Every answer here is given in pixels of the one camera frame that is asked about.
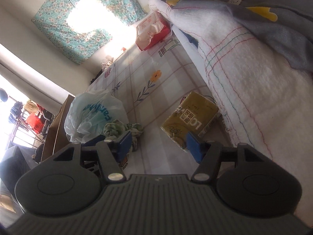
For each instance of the red plastic crate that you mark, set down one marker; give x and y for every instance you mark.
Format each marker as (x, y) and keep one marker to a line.
(36, 121)

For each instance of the brown cardboard box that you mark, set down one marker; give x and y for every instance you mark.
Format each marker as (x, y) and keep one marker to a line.
(56, 138)

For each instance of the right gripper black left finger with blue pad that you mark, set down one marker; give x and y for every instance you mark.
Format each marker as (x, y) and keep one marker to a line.
(108, 153)

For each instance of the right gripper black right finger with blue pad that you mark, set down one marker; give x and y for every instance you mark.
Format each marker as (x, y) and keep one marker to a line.
(209, 156)

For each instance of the gold tissue paper pack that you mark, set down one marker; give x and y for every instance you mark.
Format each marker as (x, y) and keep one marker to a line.
(195, 114)

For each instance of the checked patterned floor mat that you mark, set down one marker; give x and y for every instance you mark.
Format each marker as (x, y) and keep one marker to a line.
(151, 85)

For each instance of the white quilted blanket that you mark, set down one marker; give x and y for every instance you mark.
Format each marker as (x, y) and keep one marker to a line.
(263, 100)

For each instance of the teal floral curtain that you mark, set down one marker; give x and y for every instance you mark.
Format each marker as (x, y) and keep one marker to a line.
(79, 28)

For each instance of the grey blanket yellow pattern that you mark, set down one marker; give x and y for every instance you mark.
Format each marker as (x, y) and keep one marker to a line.
(284, 25)

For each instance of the grey patterned cushion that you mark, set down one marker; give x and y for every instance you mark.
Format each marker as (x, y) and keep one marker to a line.
(16, 162)

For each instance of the white translucent plastic bag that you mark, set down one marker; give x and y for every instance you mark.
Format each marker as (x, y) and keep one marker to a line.
(89, 112)

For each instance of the green crumpled cloth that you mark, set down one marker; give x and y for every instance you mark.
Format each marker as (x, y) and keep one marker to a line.
(116, 128)

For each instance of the red wet wipes pack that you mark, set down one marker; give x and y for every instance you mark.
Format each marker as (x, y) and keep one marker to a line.
(151, 30)

